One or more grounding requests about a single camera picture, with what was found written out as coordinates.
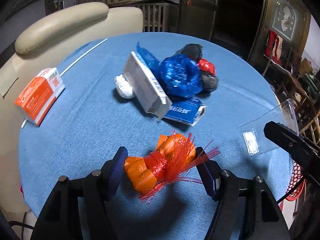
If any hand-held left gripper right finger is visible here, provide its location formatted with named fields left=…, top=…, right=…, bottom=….
left=195, top=147, right=292, bottom=240

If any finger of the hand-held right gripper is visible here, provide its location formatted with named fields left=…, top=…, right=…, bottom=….
left=264, top=121, right=320, bottom=187

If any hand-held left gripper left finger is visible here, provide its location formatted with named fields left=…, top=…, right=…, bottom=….
left=30, top=146, right=129, bottom=240

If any orange ribbon bundle with red mesh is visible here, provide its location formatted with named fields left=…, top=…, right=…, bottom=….
left=124, top=129, right=220, bottom=204

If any red mesh basket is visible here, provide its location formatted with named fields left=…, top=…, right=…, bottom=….
left=285, top=161, right=307, bottom=202

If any blue toothpaste box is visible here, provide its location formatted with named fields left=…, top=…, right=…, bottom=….
left=162, top=97, right=207, bottom=127

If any white tissue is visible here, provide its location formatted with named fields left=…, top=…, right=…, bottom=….
left=114, top=74, right=135, bottom=99

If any blue plastic bag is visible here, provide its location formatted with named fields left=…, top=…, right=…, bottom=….
left=136, top=42, right=200, bottom=98

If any clear plastic packet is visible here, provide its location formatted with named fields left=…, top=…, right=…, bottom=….
left=237, top=99, right=299, bottom=155

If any blue tablecloth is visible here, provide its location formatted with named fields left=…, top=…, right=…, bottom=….
left=18, top=32, right=300, bottom=240

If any wooden chair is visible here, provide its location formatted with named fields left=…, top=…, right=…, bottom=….
left=262, top=52, right=320, bottom=135

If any red cloth on chair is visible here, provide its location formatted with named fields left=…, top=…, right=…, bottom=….
left=265, top=30, right=284, bottom=65

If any grey white carton box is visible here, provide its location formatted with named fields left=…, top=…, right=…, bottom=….
left=123, top=51, right=172, bottom=118

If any red plastic bag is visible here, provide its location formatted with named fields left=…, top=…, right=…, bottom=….
left=197, top=58, right=217, bottom=76

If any orange and white box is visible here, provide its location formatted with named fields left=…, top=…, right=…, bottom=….
left=14, top=67, right=66, bottom=127

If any dark wooden door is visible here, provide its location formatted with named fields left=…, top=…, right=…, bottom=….
left=247, top=0, right=312, bottom=75

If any thin white stick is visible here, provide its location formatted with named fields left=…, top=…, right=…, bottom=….
left=21, top=38, right=108, bottom=128

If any black plastic bag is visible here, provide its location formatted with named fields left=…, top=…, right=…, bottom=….
left=172, top=44, right=219, bottom=94

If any wooden door with glass panel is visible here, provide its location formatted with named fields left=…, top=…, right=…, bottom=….
left=179, top=0, right=220, bottom=40

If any beige leather sofa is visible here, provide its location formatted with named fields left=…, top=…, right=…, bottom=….
left=0, top=2, right=144, bottom=220

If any wooden crib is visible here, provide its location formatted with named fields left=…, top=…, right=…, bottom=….
left=109, top=0, right=180, bottom=33

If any black cable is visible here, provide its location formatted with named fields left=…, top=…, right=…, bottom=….
left=7, top=211, right=34, bottom=230

